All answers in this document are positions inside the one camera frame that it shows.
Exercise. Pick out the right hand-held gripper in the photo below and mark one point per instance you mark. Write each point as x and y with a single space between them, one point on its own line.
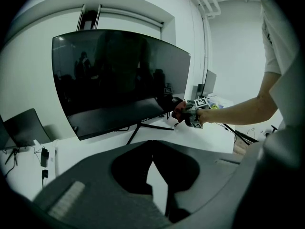
199 104

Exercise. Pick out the dark grey flat panel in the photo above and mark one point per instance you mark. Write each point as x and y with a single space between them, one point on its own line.
200 90
26 128

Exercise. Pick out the white roller blind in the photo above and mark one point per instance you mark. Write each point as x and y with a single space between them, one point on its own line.
35 32
133 30

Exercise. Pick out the dark wall conduit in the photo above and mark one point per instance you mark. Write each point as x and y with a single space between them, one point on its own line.
205 51

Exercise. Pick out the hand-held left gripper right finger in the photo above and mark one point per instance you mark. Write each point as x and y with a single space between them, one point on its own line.
209 175

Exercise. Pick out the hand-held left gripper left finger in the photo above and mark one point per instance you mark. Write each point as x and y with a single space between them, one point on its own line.
95 194

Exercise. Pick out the person's right forearm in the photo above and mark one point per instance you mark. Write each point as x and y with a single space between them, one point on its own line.
233 114

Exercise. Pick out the white ceiling pipes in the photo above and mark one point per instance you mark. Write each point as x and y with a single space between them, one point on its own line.
207 3

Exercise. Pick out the small white charger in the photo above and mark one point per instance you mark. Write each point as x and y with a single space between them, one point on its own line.
36 143

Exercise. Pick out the clear plastic bag of items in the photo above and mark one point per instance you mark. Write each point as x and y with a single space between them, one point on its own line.
215 104

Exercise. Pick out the red-brown cloth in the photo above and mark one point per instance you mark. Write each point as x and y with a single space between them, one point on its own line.
178 111

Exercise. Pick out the large black curved monitor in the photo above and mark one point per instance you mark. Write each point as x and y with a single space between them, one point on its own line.
114 80

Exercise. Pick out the white power strip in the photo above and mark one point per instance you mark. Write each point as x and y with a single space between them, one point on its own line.
53 159

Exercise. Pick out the black power adapter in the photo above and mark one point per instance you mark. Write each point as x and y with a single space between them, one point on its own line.
44 157

